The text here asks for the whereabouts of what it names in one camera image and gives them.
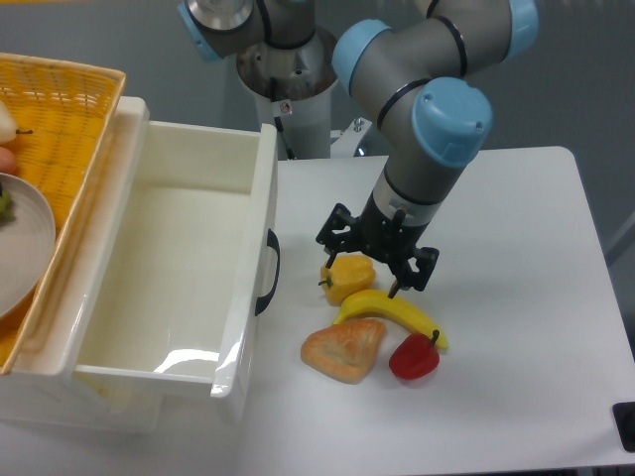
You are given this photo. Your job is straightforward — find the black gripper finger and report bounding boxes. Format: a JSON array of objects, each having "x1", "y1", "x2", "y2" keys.
[
  {"x1": 316, "y1": 203, "x2": 361, "y2": 269},
  {"x1": 388, "y1": 247, "x2": 440, "y2": 298}
]

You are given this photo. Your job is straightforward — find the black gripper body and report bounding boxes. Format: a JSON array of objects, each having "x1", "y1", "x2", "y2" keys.
[{"x1": 359, "y1": 197, "x2": 427, "y2": 266}]

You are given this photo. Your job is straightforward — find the red toy pepper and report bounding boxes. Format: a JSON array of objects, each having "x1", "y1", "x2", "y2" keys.
[{"x1": 389, "y1": 329, "x2": 441, "y2": 381}]

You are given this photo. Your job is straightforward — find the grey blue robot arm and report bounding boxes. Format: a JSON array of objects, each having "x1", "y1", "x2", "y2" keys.
[{"x1": 178, "y1": 1, "x2": 539, "y2": 292}]

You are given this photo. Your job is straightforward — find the yellow toy pepper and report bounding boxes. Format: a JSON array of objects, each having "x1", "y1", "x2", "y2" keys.
[{"x1": 318, "y1": 255, "x2": 376, "y2": 305}]

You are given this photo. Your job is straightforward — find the yellow toy banana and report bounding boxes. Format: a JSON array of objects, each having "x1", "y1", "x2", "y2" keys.
[{"x1": 332, "y1": 290, "x2": 448, "y2": 350}]

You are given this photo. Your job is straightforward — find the toy puff pastry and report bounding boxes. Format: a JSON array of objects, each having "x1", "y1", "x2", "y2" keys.
[{"x1": 301, "y1": 319, "x2": 387, "y2": 384}]

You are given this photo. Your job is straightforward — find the white plastic drawer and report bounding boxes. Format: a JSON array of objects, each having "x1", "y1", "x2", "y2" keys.
[{"x1": 76, "y1": 121, "x2": 278, "y2": 422}]

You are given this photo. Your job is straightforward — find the black object at table edge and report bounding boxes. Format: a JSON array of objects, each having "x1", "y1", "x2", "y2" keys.
[{"x1": 612, "y1": 402, "x2": 635, "y2": 453}]

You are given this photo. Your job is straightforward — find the yellow woven basket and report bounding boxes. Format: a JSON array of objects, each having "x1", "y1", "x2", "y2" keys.
[{"x1": 1, "y1": 53, "x2": 126, "y2": 375}]

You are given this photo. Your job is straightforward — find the grey plate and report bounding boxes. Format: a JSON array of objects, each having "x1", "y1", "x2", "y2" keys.
[{"x1": 1, "y1": 174, "x2": 57, "y2": 316}]

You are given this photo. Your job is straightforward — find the green toy grapes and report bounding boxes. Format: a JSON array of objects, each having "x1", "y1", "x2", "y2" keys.
[{"x1": 0, "y1": 185, "x2": 15, "y2": 223}]

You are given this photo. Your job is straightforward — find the white drawer cabinet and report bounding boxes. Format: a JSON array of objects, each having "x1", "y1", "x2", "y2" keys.
[{"x1": 1, "y1": 97, "x2": 163, "y2": 433}]

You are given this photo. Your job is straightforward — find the orange toy fruit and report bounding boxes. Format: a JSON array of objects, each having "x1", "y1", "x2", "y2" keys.
[{"x1": 0, "y1": 147, "x2": 18, "y2": 175}]

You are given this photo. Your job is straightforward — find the white toy pear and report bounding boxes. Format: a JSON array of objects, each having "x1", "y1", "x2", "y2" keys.
[{"x1": 0, "y1": 102, "x2": 33, "y2": 145}]

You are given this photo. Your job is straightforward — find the dark blue drawer handle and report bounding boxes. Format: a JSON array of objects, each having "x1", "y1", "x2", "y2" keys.
[{"x1": 255, "y1": 229, "x2": 281, "y2": 315}]

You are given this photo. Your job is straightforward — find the metal mounting bracket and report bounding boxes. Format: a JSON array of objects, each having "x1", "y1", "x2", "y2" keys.
[{"x1": 329, "y1": 117, "x2": 376, "y2": 159}]

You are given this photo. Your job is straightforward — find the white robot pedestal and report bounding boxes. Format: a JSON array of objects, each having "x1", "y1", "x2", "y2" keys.
[{"x1": 234, "y1": 27, "x2": 344, "y2": 161}]

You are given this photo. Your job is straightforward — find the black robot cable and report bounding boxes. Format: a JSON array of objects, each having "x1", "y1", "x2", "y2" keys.
[{"x1": 269, "y1": 76, "x2": 298, "y2": 161}]

